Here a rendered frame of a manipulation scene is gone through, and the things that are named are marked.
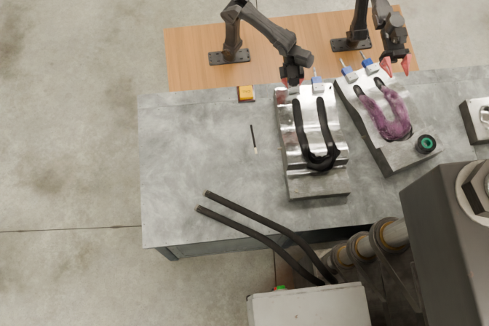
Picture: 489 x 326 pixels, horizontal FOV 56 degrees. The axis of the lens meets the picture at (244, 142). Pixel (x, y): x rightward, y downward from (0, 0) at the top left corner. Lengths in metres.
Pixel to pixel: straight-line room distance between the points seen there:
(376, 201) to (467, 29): 1.93
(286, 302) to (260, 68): 1.25
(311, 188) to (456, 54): 1.89
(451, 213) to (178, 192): 1.37
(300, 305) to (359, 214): 0.85
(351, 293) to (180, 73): 1.33
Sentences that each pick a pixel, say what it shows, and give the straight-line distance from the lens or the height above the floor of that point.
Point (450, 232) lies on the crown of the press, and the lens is 0.83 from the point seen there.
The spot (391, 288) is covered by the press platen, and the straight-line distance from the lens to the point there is 1.52.
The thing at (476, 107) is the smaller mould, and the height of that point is 0.87.
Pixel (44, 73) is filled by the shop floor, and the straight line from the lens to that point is 3.33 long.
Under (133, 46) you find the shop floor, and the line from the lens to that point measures 3.27.
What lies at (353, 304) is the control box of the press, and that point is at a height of 1.47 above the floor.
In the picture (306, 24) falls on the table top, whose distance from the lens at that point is 2.37.
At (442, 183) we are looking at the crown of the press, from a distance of 0.83.
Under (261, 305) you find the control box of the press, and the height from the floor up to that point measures 1.47.
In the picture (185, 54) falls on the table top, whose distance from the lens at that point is 2.25.
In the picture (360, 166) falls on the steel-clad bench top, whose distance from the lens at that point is 2.09.
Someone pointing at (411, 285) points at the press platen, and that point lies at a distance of 1.27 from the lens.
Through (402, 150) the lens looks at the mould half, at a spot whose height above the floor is 0.91.
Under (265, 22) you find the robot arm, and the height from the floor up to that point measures 1.23.
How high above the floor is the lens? 2.73
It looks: 70 degrees down
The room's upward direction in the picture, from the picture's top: 5 degrees clockwise
